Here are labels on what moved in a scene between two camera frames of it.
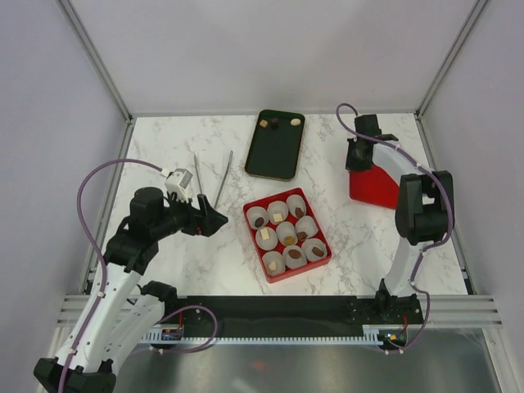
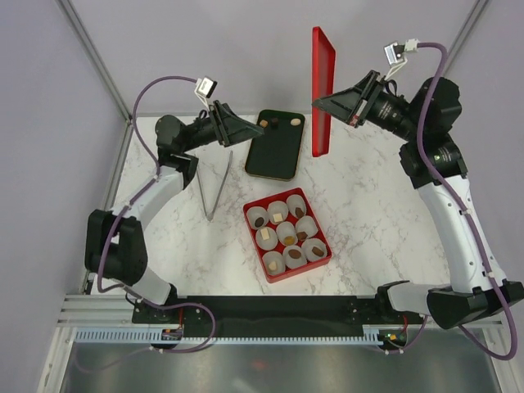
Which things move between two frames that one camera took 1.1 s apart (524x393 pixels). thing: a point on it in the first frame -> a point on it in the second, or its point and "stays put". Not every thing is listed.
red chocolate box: x=285 y=234 stays put
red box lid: x=373 y=186 -> x=323 y=83
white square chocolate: x=277 y=217 stays put
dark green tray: x=276 y=145 stays put
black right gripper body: x=354 y=162 -> x=388 y=111
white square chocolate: x=264 y=233 stays put
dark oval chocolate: x=295 y=254 stays put
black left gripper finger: x=209 y=220 -> x=229 y=128
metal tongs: x=224 y=180 stays put
